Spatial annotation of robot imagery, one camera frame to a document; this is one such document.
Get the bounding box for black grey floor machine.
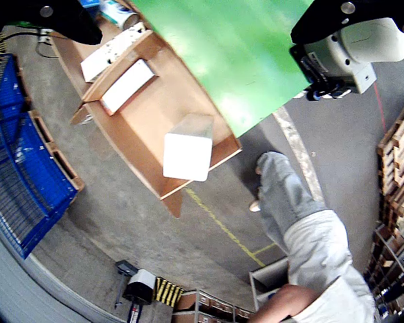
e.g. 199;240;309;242
122;268;158;306

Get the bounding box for slim white pink box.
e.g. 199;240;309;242
100;59;159;117

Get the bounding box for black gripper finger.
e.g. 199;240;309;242
289;0;404;44
0;0;102;46

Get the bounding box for wooden pallet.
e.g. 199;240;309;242
15;63;86;193

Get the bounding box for yellow black striped block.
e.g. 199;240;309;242
153;277;185;308

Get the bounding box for brown storage crates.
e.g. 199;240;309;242
172;289;255;323

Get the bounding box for person in light clothes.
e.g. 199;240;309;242
247;150;378;323

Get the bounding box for metal rack with goods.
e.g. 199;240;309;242
362;223;404;319

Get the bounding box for black floor cable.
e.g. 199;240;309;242
0;29;70;60

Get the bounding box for blue wire mesh cage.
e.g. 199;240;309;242
0;53;79;260

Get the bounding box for tall white product box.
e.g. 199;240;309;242
162;113;215;183

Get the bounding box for grey metal shelving unit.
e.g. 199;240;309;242
248;256;292;312

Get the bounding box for white box black spot print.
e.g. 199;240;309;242
79;22;146;83

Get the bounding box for white handled tool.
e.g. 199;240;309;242
127;302;143;323

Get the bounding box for stacked wooden pallets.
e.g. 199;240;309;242
376;99;404;233

